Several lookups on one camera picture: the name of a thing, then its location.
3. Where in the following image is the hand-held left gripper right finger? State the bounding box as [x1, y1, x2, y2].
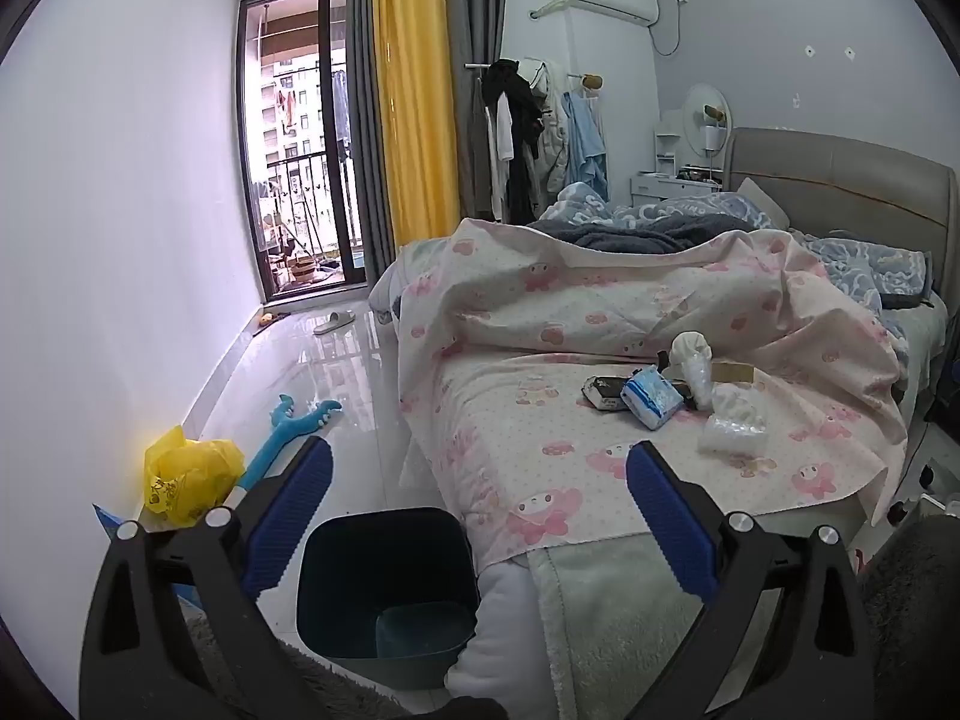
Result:
[625, 441, 878, 720]

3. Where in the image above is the light blue hanging robe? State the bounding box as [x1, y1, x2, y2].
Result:
[562, 90, 610, 200]

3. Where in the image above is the round mirror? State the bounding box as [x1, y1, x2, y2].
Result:
[681, 82, 732, 158]

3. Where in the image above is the balcony glass door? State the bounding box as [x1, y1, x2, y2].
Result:
[236, 0, 368, 305]

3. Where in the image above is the pink printed blanket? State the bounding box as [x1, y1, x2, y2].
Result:
[395, 217, 912, 575]

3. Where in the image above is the dark teal trash bin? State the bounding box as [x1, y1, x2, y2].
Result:
[295, 508, 482, 691]

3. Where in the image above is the grey curtain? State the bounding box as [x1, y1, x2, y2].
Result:
[442, 0, 511, 222]
[346, 0, 398, 286]

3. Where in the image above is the blue toy claw stick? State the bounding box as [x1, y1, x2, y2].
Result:
[225, 394, 344, 507]

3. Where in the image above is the white quilt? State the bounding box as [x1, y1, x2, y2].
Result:
[450, 562, 556, 720]

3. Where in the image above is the white air conditioner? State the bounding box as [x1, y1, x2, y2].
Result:
[562, 0, 661, 25]

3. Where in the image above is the dark grey blanket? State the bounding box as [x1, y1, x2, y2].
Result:
[532, 211, 740, 254]

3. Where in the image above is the black jacket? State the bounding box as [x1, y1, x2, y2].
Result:
[484, 58, 545, 222]

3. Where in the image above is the grey rug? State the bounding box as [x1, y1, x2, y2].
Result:
[172, 600, 406, 720]

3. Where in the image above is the wall clothes rack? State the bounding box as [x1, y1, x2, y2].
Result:
[463, 56, 605, 98]

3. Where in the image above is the yellow curtain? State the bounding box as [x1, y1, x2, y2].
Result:
[373, 0, 462, 245]

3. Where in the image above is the yellow plastic bag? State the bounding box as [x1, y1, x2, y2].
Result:
[144, 425, 247, 526]

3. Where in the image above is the grey bed headboard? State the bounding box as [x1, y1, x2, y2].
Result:
[724, 127, 960, 293]

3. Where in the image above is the blue printed blanket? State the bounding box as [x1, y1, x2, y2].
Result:
[536, 181, 935, 331]

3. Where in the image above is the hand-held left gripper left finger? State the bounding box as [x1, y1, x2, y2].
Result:
[79, 435, 335, 720]

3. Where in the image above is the grey-green fleece blanket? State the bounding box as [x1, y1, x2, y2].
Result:
[525, 532, 758, 720]

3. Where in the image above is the clear plastic bag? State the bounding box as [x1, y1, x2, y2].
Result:
[697, 384, 770, 457]

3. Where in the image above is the white vanity table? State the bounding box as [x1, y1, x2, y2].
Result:
[630, 111, 725, 200]

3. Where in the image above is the white hanging coat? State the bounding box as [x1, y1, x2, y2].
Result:
[536, 64, 571, 196]

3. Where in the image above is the white plastic bag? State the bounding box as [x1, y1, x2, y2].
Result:
[667, 331, 717, 412]

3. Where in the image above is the white pillow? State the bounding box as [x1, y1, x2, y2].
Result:
[735, 178, 792, 230]

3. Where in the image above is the dark grey fuzzy cloth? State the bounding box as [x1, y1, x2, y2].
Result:
[855, 514, 960, 720]

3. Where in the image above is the blue tissue packet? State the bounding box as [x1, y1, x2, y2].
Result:
[621, 366, 685, 432]

